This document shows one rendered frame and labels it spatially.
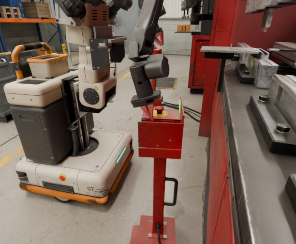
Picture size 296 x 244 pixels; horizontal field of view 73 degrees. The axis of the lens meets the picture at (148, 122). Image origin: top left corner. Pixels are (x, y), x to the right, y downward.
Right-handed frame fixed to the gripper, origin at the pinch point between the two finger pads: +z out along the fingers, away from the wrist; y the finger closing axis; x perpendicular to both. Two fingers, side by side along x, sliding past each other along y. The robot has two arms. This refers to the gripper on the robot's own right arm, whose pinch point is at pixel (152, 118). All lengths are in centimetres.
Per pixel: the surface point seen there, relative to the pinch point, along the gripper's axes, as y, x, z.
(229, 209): 17.2, -35.1, 9.2
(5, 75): -188, 158, -26
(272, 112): 34.3, -15.3, -1.2
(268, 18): 55, 37, -20
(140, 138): -5.2, -4.4, 4.8
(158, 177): -4.8, 3.1, 29.8
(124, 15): -142, 784, -108
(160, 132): 2.3, -4.5, 4.1
